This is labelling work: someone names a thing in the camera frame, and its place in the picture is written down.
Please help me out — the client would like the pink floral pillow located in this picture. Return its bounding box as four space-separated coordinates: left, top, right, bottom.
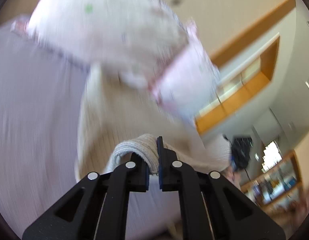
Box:
12 0 189 89
151 21 220 126

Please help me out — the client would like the wooden headboard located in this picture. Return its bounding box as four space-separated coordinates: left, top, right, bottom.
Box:
196 0 296 135

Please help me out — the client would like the wooden shelf unit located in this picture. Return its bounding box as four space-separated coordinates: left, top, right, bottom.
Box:
241 141 303 213

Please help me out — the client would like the beige cable knit sweater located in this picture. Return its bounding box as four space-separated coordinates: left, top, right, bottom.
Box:
74 62 233 238

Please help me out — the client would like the pink floral right pillow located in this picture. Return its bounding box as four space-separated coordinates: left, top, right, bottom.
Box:
151 21 220 126

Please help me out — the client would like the lilac bed sheet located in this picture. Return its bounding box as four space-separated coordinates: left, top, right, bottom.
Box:
0 26 185 240

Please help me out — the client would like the pink floral left pillow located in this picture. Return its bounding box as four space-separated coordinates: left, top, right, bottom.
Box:
12 0 189 89

